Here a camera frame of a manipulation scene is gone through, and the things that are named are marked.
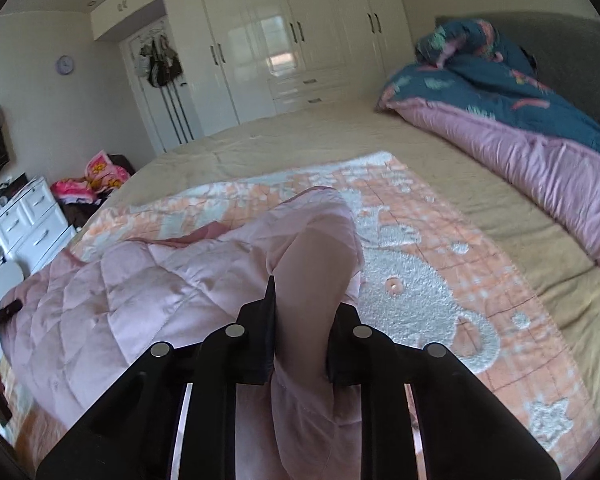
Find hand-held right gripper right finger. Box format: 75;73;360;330
325;302;561;480

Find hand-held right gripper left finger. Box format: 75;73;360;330
36;276;278;480

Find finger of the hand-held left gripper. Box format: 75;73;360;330
0;300;24;341

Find pink puffer jacket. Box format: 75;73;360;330
0;186;366;480

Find white drawer chest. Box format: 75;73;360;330
0;175;76;276

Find orange and white blanket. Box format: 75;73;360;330
5;151;600;480

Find pink floral cloth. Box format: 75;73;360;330
50;150;131;206

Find bed with beige sheet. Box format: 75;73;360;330
65;97;600;461

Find white door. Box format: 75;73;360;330
120;15;203;156

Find blue and pink quilt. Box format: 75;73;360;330
375;19;600;286

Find white wardrobe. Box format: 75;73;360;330
90;0;416;141

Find hanging bags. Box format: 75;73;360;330
137;35;183;88

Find grey headboard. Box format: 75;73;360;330
435;12;600;131

